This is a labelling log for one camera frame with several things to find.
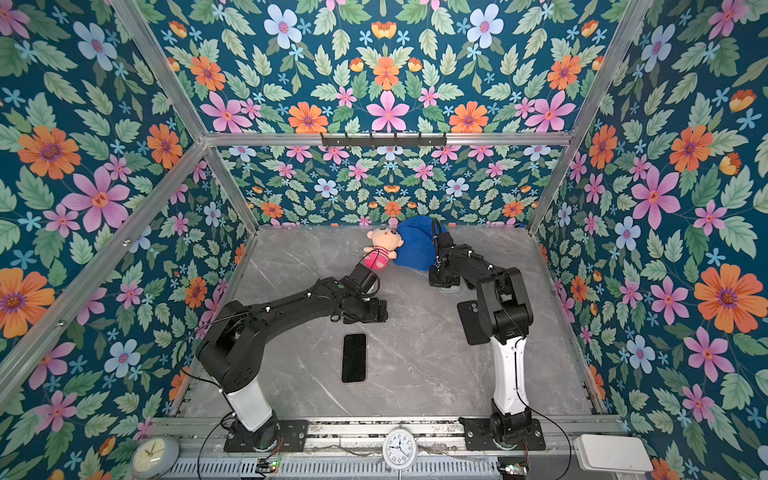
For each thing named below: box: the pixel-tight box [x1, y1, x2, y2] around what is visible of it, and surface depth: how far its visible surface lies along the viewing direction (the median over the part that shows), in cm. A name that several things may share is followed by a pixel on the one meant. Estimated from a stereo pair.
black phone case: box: [457, 300, 491, 345], surface depth 98 cm
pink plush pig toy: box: [363, 227, 405, 270], surface depth 109 cm
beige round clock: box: [131, 435, 180, 480], surface depth 69 cm
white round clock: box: [382, 428, 418, 470], surface depth 70 cm
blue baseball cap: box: [394, 216, 437, 271], surface depth 113 cm
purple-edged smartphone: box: [342, 334, 366, 383], surface depth 90 cm
